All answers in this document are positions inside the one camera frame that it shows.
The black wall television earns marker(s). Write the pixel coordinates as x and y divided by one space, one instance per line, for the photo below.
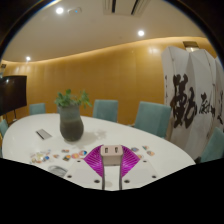
13 95

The potted plant in grey vase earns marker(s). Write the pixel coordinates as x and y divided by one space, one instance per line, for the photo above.
70 125

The white calligraphy folding screen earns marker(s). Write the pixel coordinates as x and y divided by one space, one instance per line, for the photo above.
193 100

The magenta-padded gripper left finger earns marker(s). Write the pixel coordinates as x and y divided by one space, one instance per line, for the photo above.
91 161

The ceiling air vent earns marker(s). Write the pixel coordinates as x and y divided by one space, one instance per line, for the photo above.
125 6

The colourful sticker sheet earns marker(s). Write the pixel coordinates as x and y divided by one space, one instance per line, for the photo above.
40 156

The pink charger block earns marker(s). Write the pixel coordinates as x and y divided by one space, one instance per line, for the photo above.
111 155

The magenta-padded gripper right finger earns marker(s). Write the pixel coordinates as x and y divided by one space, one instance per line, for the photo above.
130 161

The round blue sticker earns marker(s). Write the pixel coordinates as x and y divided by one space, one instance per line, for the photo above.
83 153

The round orange sticker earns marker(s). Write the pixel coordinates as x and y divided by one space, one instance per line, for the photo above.
75 155

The small colourful sticker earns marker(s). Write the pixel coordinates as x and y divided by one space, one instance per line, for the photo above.
140 156
134 149
145 147
150 153

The teal chairs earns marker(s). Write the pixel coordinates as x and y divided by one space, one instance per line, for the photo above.
151 118

